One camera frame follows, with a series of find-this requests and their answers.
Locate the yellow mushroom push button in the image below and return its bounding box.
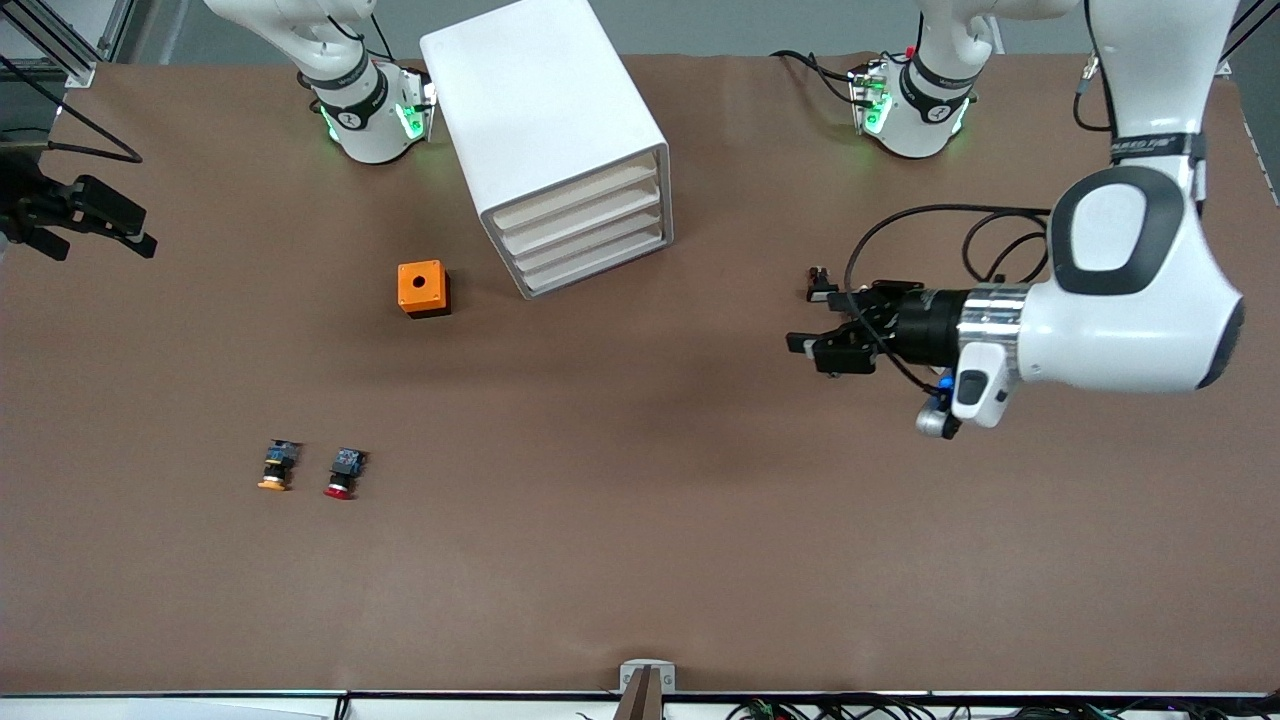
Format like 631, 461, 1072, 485
257, 438, 303, 492

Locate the red mushroom push button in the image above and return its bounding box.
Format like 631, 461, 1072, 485
323, 447, 369, 500

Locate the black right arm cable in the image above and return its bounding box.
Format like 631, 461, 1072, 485
0, 54, 143, 166

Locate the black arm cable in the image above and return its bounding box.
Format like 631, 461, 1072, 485
0, 54, 143, 166
845, 204, 1053, 393

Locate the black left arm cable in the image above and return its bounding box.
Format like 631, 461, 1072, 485
845, 204, 1053, 393

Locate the aluminium frame profile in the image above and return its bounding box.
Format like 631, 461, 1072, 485
0, 0, 136, 87
1222, 0, 1280, 63

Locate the black base cable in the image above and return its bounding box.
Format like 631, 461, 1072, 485
770, 49, 863, 107

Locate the orange button enclosure box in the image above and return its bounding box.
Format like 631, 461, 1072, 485
397, 260, 452, 319

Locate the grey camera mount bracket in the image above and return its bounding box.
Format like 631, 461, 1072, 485
619, 659, 677, 720

